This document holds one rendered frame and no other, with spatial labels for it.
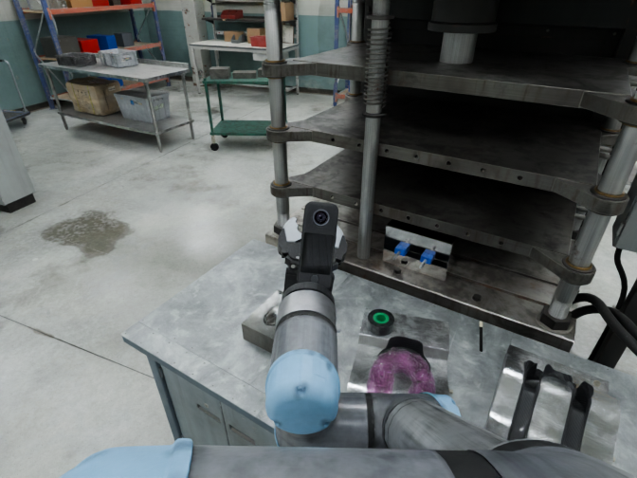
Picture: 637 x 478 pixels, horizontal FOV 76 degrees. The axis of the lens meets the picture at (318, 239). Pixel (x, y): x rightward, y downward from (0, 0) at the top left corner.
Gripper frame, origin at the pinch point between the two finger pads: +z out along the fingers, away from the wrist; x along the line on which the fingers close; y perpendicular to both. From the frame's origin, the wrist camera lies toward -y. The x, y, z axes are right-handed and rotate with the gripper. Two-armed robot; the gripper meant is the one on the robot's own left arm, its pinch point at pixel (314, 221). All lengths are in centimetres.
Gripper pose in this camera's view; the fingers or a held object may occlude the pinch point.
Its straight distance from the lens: 68.7
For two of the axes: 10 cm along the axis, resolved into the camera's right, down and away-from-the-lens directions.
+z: 0.2, -5.2, 8.5
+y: -1.3, 8.4, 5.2
